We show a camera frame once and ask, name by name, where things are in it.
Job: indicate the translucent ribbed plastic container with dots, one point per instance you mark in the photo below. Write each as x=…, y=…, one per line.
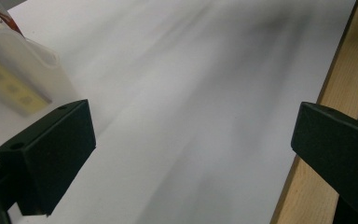
x=40, y=71

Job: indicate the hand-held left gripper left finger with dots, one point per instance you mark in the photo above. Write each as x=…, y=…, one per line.
x=52, y=155

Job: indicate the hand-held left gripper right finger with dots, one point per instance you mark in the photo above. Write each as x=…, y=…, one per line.
x=338, y=155

